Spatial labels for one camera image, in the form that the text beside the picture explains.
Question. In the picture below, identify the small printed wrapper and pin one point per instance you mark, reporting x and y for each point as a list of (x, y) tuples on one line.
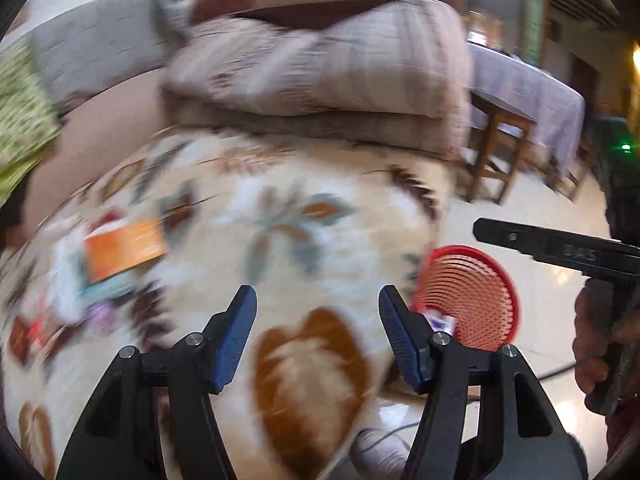
[(442, 321)]

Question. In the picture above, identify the person's right forearm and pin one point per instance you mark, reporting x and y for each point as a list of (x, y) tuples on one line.
[(622, 435)]

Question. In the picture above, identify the orange box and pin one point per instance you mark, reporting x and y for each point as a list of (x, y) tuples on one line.
[(127, 250)]

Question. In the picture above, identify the green wall hanging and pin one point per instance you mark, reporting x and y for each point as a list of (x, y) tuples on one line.
[(533, 15)]

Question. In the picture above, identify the grey quilted pillow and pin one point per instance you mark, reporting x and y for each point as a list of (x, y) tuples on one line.
[(100, 40)]

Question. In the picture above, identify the red mesh basket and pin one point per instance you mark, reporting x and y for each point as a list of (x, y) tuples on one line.
[(470, 300)]

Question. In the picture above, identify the wooden stool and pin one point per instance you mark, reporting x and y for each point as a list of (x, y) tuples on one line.
[(500, 125)]

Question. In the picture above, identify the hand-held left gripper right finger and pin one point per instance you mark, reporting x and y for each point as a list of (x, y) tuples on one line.
[(402, 340)]

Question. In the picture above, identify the green checked quilt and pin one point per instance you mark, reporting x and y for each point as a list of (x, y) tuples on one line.
[(20, 110)]

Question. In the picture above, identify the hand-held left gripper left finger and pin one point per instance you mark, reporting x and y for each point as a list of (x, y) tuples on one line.
[(232, 340)]

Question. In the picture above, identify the person's right hand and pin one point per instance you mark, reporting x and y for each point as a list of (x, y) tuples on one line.
[(590, 340)]

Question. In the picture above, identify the folded striped quilt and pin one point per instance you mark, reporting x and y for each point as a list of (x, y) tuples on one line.
[(325, 75)]

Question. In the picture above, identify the purple tablecloth table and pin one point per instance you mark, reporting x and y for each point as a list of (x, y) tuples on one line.
[(530, 85)]

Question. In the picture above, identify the leaf-printed fleece blanket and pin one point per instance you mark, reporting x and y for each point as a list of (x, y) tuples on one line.
[(320, 240)]

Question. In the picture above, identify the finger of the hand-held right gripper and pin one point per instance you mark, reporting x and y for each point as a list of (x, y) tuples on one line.
[(505, 236)]

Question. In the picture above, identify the crumpled pale purple wrapper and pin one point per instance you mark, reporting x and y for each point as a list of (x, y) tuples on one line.
[(100, 316)]

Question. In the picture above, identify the pink bed sheet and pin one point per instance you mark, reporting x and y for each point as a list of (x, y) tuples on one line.
[(110, 130)]

